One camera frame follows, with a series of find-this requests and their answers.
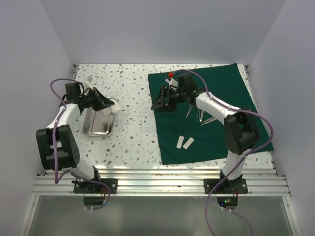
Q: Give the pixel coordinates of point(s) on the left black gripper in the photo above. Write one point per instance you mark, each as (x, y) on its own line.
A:
(102, 102)

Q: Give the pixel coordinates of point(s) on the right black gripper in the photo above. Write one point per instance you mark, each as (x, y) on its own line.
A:
(160, 103)

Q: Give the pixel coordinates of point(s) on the white gauze pad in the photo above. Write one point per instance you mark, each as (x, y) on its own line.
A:
(107, 113)
(116, 107)

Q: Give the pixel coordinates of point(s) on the steel forceps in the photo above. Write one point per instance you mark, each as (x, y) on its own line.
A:
(189, 111)

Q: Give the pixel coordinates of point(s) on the steel scissors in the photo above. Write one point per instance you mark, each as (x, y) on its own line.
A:
(200, 114)

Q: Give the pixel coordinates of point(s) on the white gauze strip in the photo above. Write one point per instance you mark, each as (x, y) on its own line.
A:
(180, 142)
(188, 143)

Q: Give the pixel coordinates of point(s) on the green surgical drape cloth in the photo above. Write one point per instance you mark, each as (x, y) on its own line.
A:
(229, 83)

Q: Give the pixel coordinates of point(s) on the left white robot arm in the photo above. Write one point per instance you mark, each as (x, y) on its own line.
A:
(57, 147)

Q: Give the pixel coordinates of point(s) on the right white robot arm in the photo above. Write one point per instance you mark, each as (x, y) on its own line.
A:
(240, 129)

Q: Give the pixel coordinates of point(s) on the stainless steel tray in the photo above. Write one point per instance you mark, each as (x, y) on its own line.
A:
(97, 125)

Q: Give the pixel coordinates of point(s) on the steel tweezers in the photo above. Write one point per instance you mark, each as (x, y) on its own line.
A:
(208, 121)

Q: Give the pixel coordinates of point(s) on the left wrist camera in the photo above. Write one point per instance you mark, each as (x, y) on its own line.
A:
(88, 81)

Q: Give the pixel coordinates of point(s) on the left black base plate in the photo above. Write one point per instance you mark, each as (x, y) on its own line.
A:
(92, 188)

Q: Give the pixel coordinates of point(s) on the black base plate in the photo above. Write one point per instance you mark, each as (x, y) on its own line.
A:
(227, 187)
(92, 188)

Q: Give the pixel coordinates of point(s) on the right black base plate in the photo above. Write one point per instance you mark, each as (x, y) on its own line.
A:
(227, 187)

